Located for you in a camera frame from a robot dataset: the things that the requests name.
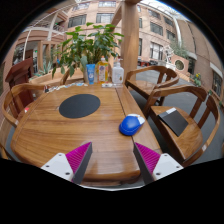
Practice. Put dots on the wooden pillar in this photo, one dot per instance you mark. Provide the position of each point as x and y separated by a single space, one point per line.
130 40

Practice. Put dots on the yellow flowering plant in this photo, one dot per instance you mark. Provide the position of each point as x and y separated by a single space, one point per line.
198 80

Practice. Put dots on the blue squeeze tube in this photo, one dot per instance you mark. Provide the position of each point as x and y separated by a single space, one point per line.
90 74

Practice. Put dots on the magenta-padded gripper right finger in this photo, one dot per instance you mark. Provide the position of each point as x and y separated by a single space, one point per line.
165 165

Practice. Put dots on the wooden planter box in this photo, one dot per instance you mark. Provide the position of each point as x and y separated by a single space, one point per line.
43 79

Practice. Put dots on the large green potted plant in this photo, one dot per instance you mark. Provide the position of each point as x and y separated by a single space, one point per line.
87 45

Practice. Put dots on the round black mouse pad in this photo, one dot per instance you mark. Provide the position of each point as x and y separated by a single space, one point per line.
79 106

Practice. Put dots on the dark red wooden lectern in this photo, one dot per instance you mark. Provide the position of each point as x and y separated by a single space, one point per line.
20 75

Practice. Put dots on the blue and white computer mouse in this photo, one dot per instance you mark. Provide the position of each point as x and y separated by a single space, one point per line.
129 125

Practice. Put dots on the clear plastic packet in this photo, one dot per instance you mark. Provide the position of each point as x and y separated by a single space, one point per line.
111 85

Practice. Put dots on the white abstract sculpture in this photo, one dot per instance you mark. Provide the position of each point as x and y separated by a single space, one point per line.
169 55

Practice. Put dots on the yellow detergent bottle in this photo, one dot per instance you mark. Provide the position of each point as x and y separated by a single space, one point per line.
102 71

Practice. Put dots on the black notebook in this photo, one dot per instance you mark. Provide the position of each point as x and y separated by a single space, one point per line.
174 121

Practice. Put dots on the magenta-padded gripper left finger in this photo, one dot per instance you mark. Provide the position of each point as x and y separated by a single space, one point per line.
60 163

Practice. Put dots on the white pump bottle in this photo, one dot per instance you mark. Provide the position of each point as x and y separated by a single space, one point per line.
118 74

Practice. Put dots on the wooden armchair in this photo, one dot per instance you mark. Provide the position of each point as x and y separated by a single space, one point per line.
65 76
13 91
186 140
143 86

